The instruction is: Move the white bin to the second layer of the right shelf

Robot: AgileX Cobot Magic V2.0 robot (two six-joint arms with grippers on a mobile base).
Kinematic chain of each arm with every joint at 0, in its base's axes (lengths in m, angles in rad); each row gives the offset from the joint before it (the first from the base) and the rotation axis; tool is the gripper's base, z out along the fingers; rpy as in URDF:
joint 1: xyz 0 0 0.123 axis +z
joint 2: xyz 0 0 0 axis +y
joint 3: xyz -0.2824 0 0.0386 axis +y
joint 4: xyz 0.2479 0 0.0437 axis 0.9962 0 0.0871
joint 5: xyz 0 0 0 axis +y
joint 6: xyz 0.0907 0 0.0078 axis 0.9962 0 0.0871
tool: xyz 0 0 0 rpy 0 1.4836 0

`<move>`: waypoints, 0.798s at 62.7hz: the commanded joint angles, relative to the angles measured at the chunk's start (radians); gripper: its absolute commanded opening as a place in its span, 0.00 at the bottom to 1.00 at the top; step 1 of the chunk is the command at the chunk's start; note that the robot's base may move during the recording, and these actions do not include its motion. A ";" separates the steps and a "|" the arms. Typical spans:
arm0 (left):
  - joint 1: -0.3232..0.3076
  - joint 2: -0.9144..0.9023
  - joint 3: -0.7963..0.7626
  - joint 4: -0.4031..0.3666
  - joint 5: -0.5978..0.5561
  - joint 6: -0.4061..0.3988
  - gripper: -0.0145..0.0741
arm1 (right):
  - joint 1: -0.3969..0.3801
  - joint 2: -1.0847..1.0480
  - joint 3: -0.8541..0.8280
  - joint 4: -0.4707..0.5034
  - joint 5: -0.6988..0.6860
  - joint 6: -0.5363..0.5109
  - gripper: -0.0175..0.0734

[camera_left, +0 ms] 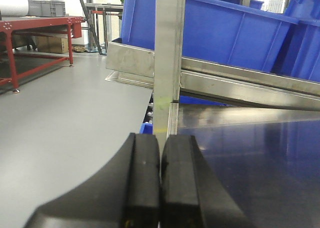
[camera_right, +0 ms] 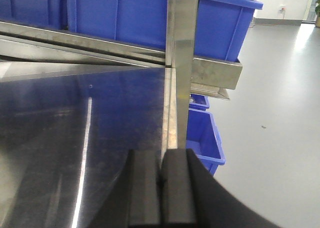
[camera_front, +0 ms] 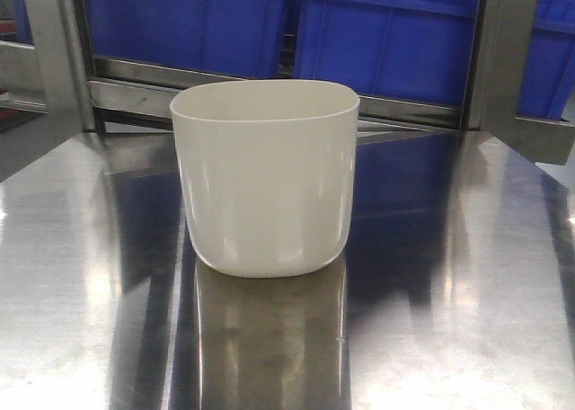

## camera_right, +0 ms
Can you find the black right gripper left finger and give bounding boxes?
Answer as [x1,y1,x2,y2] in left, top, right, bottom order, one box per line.
[88,149,161,228]

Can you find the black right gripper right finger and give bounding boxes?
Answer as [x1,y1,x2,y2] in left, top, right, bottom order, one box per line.
[161,149,277,228]

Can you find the blue bin lower shelf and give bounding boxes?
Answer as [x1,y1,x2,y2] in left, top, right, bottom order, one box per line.
[185,108,226,175]

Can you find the stainless steel flow rack shelf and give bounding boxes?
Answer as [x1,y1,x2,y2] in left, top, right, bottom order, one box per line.
[0,0,241,228]

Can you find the blue bin upper right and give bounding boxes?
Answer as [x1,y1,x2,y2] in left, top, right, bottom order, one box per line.
[66,0,263,62]

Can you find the blue bin upper left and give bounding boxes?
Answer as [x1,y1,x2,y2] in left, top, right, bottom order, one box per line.
[0,0,69,30]

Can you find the potted green plant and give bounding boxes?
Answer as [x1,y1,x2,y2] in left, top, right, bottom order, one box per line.
[314,0,320,28]

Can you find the small blue bin behind post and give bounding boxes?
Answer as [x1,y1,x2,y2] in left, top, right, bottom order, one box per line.
[189,93,210,111]

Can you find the wall power outlet with cable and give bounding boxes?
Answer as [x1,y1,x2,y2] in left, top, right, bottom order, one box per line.
[278,5,286,20]

